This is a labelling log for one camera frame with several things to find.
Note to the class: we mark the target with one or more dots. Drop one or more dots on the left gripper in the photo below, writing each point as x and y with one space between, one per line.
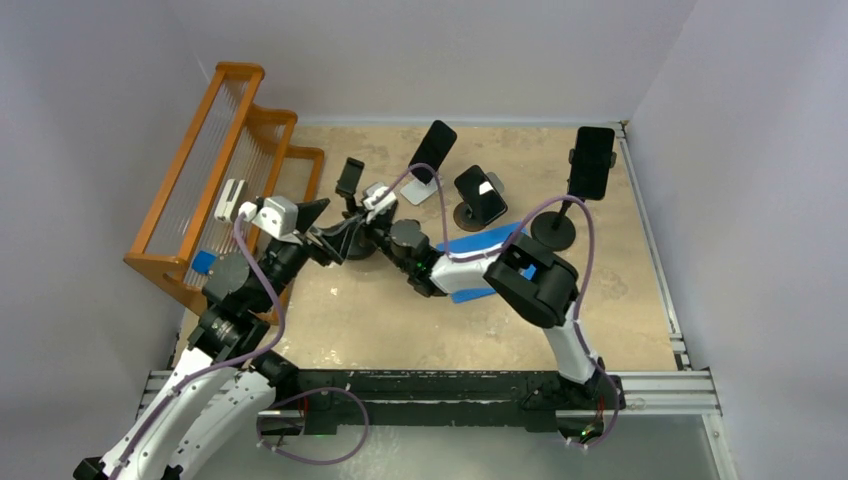
336 236

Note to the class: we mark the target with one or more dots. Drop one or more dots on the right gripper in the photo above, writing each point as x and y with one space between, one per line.
367 227

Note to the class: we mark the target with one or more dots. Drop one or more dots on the black round-base phone stand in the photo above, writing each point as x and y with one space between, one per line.
346 188

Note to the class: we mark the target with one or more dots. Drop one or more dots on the black phone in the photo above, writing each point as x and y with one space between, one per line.
480 195
433 150
591 160

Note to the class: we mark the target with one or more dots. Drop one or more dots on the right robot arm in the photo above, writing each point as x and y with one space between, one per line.
538 285

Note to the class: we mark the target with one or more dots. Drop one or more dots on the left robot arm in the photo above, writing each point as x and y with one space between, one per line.
241 286

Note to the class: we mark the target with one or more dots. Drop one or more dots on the white phone stand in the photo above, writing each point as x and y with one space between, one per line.
416 192

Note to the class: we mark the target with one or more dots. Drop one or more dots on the tall black phone stand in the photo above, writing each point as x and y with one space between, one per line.
554 229

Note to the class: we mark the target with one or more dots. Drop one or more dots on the black phone on tall stand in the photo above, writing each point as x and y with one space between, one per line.
591 160

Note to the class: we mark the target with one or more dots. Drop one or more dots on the orange wooden rack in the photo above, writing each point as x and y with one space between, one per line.
230 138

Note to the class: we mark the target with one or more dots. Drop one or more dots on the white rectangular device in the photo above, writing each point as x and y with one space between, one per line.
231 196

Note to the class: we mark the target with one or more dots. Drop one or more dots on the blue mat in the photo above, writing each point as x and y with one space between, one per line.
459 273

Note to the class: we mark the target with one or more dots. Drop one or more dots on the blue small block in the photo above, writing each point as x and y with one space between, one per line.
203 261

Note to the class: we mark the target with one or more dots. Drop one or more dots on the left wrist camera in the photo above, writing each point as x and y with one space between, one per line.
275 216

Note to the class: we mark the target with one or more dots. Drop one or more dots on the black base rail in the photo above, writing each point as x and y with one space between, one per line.
319 401

